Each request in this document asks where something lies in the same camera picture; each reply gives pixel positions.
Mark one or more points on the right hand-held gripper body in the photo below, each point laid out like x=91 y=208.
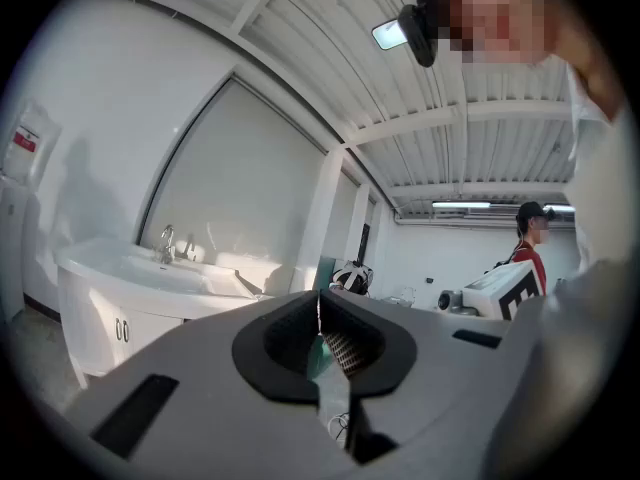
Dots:
x=520 y=293

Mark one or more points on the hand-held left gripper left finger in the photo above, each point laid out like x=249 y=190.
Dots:
x=200 y=393

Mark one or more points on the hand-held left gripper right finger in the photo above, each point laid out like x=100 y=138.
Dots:
x=440 y=393

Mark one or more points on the fluorescent tube lamp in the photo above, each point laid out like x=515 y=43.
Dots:
x=460 y=204

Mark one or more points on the white vanity sink unit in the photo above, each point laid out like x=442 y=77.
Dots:
x=150 y=288

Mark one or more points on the person's white shirt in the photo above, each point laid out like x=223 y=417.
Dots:
x=595 y=193

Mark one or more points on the white black headset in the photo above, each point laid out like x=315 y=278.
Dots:
x=352 y=278

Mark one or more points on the small chrome spout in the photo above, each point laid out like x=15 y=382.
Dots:
x=190 y=248

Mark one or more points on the chrome faucet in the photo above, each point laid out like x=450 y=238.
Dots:
x=167 y=245

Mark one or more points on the grey roller blind window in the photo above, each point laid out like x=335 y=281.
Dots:
x=240 y=178

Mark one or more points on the white water dispenser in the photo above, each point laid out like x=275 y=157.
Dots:
x=15 y=248

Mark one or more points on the person's head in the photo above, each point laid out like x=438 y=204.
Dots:
x=500 y=13

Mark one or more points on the rectangular ceiling lamp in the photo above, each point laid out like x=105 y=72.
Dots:
x=390 y=34

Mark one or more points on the black head camera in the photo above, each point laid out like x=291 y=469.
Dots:
x=420 y=33

